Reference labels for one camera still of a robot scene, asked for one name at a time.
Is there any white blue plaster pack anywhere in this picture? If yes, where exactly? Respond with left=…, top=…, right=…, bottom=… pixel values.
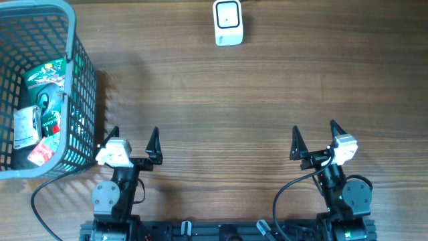
left=13, top=105, right=42, bottom=149

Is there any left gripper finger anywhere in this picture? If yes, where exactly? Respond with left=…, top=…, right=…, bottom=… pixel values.
left=97, top=126, right=119, bottom=147
left=145, top=127, right=163, bottom=159

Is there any left black cable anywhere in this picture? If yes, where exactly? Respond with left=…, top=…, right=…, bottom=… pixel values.
left=30, top=172, right=70, bottom=241

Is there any grey plastic mesh basket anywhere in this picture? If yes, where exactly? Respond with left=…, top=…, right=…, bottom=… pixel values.
left=1, top=1, right=98, bottom=179

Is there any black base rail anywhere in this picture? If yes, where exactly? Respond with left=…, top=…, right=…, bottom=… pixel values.
left=79, top=219, right=378, bottom=241

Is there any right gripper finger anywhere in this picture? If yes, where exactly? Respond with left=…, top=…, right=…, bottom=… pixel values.
left=290, top=126, right=308, bottom=160
left=330, top=119, right=347, bottom=137

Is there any black cable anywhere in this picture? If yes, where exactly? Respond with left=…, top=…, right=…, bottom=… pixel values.
left=30, top=172, right=70, bottom=241
left=272, top=155, right=335, bottom=241

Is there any right black cable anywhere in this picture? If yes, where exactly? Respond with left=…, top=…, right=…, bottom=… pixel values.
left=272, top=155, right=335, bottom=241

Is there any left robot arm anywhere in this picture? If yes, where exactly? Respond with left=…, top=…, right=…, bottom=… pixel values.
left=80, top=127, right=163, bottom=241

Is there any white barcode scanner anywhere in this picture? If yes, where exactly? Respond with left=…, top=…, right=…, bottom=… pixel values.
left=213, top=0, right=243, bottom=46

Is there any small red white box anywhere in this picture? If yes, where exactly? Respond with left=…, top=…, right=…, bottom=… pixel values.
left=27, top=133, right=60, bottom=166

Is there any green 3M glove package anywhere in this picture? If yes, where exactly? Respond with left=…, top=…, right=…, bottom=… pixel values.
left=23, top=58, right=66, bottom=137

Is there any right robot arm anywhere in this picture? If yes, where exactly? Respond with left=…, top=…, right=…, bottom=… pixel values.
left=290, top=120, right=377, bottom=241

